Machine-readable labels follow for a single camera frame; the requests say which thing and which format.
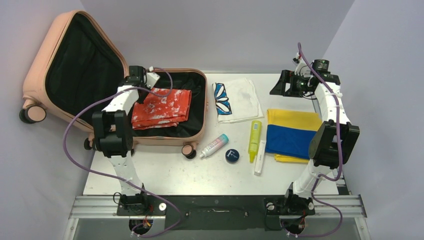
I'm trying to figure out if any dark blue round tin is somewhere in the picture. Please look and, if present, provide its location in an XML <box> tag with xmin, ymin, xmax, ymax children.
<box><xmin>225</xmin><ymin>148</ymin><xmax>240</xmax><ymax>164</ymax></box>

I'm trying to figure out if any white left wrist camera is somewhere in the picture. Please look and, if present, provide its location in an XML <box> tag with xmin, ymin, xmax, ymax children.
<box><xmin>145</xmin><ymin>66</ymin><xmax>161</xmax><ymax>89</ymax></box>

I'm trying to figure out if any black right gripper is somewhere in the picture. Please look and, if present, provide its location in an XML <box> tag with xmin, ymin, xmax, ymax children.
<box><xmin>270</xmin><ymin>70</ymin><xmax>313</xmax><ymax>98</ymax></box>

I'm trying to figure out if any white blue printed cloth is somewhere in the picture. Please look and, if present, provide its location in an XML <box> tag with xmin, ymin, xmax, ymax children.
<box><xmin>212</xmin><ymin>78</ymin><xmax>264</xmax><ymax>124</ymax></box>

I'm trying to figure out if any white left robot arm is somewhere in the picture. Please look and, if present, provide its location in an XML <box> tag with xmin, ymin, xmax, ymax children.
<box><xmin>92</xmin><ymin>66</ymin><xmax>150</xmax><ymax>215</ymax></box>

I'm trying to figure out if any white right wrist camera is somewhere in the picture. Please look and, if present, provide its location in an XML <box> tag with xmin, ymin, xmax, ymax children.
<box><xmin>293</xmin><ymin>56</ymin><xmax>310</xmax><ymax>77</ymax></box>

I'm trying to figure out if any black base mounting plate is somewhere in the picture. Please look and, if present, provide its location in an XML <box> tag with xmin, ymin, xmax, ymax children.
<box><xmin>113</xmin><ymin>194</ymin><xmax>316</xmax><ymax>231</ymax></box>

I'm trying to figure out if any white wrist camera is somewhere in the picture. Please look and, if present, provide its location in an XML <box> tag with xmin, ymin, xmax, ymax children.
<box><xmin>145</xmin><ymin>66</ymin><xmax>161</xmax><ymax>89</ymax></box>
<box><xmin>293</xmin><ymin>56</ymin><xmax>310</xmax><ymax>77</ymax></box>

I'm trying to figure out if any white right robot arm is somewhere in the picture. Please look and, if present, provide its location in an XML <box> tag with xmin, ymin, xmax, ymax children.
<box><xmin>269</xmin><ymin>56</ymin><xmax>360</xmax><ymax>215</ymax></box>

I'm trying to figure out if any pink hard-shell suitcase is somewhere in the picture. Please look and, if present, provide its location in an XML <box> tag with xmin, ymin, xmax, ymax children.
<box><xmin>19</xmin><ymin>10</ymin><xmax>208</xmax><ymax>149</ymax></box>

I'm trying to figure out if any yellow cloth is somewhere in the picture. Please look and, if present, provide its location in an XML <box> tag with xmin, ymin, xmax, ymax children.
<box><xmin>266</xmin><ymin>108</ymin><xmax>322</xmax><ymax>164</ymax></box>

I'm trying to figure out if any red white patterned cloth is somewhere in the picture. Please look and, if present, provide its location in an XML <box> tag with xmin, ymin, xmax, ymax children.
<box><xmin>131</xmin><ymin>88</ymin><xmax>192</xmax><ymax>131</ymax></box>

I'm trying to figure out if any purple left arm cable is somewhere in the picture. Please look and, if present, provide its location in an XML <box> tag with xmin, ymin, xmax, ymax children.
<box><xmin>62</xmin><ymin>67</ymin><xmax>182</xmax><ymax>239</ymax></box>

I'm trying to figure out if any pink teal bottle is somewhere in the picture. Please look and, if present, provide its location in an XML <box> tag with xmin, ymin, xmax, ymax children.
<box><xmin>199</xmin><ymin>133</ymin><xmax>229</xmax><ymax>159</ymax></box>

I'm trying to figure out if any aluminium front rail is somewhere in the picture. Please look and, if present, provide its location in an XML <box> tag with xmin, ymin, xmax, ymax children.
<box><xmin>69</xmin><ymin>195</ymin><xmax>367</xmax><ymax>219</ymax></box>

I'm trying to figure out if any yellow-green tube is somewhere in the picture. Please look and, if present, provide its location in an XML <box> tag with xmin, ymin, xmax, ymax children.
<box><xmin>247</xmin><ymin>120</ymin><xmax>262</xmax><ymax>163</ymax></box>

